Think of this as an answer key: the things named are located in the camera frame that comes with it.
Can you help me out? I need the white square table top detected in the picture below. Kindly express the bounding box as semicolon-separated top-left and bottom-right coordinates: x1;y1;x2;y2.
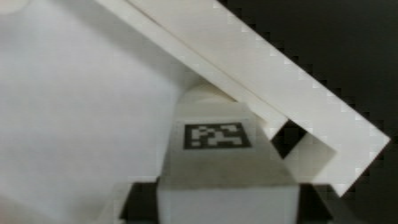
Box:
0;0;390;224

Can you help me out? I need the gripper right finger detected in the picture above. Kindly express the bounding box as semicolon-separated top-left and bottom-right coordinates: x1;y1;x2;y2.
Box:
297;183;334;224

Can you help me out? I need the white table leg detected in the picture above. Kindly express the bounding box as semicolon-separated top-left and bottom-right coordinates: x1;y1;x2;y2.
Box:
157;84;299;224

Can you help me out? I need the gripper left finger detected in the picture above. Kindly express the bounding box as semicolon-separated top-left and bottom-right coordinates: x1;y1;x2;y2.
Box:
119;182;160;224

